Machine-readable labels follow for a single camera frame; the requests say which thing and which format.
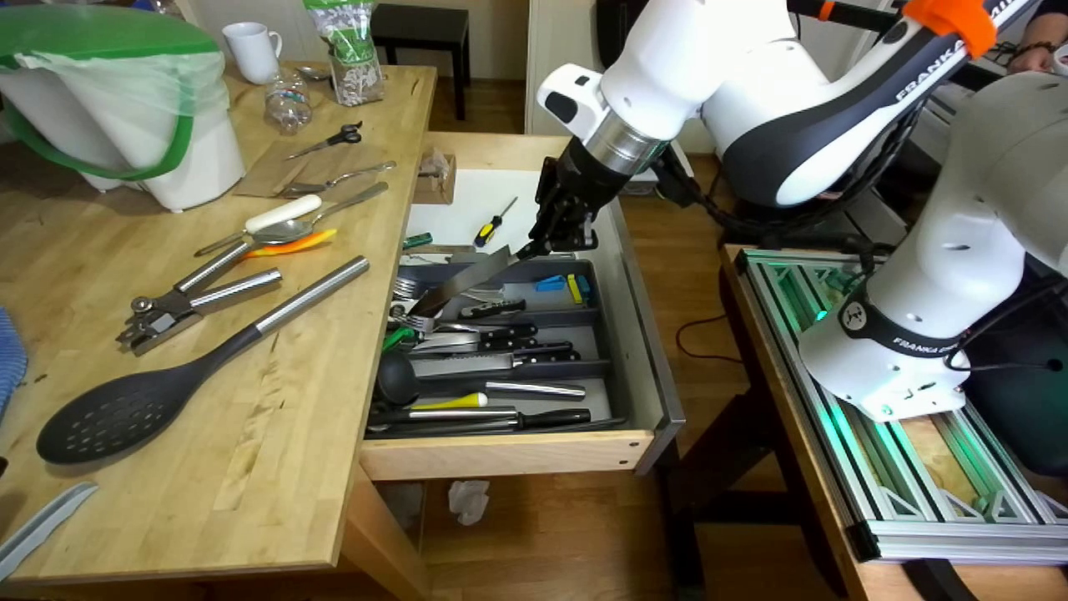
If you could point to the crumpled white paper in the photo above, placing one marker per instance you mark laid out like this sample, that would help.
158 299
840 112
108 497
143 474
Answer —
469 503

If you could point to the gray cutlery tray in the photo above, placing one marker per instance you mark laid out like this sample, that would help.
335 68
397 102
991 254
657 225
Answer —
603 322

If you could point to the yellow clip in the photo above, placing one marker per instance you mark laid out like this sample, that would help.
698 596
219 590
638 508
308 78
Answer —
575 287

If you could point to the steel can opener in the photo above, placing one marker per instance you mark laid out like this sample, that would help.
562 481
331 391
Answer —
220 291

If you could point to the white bucket with green rim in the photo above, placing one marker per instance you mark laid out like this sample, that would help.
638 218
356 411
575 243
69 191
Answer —
136 122

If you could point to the steel butter knife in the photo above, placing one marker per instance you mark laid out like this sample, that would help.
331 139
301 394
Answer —
356 202

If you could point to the small brown box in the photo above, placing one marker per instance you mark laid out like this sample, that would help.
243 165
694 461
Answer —
435 178

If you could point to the small glass jar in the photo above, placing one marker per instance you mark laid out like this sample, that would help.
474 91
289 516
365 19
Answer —
289 105

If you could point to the yellow black screwdriver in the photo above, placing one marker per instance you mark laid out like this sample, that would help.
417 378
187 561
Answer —
485 233

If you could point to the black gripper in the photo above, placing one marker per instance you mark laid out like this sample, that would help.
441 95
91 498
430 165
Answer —
582 188

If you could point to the blue clip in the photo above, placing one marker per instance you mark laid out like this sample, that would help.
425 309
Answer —
552 282

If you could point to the black ladle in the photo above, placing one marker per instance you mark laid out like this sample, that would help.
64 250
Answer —
397 384

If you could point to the gray flat blade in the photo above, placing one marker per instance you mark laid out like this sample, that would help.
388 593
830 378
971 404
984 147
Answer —
45 528

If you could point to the wooden robot cart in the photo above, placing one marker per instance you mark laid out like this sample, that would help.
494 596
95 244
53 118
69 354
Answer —
880 586

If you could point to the aluminium extrusion mounting frame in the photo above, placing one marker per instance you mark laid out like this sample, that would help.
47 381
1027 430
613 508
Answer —
888 470

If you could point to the wooden drawer with steel front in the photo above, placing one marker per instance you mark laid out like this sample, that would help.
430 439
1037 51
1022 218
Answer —
502 457

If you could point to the long gray blade knife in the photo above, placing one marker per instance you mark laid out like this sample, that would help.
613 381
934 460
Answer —
469 285

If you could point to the green tube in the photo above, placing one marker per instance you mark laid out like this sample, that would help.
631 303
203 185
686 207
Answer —
417 237

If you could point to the black stool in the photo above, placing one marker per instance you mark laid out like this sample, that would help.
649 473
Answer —
417 20

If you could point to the white mug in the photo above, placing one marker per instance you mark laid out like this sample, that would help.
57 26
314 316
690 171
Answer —
253 51

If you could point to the blue cloth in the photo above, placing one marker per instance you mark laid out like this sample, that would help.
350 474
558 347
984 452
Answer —
9 362

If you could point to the clear bag with green label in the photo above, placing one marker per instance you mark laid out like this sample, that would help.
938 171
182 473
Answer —
350 55

